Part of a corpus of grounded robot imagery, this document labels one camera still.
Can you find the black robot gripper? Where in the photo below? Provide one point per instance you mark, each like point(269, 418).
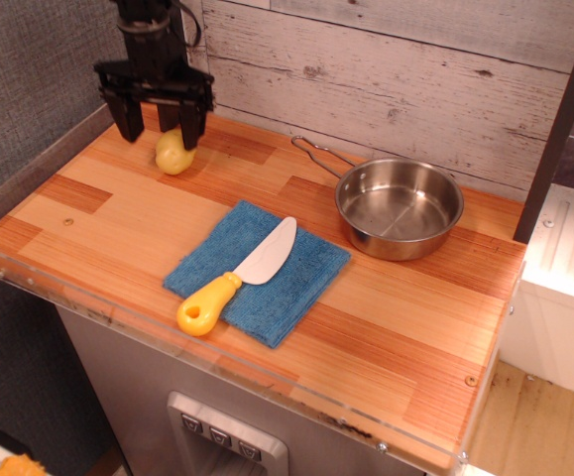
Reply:
point(157, 35)

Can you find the yellow toy potato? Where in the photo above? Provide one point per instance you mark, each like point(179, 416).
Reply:
point(172, 157)

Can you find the stainless steel pot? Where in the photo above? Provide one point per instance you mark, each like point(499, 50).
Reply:
point(393, 209)

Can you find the blue folded cloth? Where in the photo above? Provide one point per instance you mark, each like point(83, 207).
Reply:
point(267, 312)

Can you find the grey toy kitchen cabinet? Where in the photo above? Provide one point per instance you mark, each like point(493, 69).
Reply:
point(132, 382)

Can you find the silver dispenser button panel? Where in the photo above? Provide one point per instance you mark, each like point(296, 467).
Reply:
point(210, 442)

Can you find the orange object bottom left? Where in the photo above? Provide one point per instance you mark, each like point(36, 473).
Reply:
point(21, 465)

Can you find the dark left shelf post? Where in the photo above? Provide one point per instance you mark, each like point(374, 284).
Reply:
point(168, 115)

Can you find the dark shelf post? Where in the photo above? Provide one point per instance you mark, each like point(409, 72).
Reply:
point(168, 115)
point(547, 165)

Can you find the yellow handled toy knife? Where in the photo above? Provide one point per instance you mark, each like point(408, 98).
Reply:
point(199, 313)

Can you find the dark right shelf post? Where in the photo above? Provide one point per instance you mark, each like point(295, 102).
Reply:
point(547, 165)

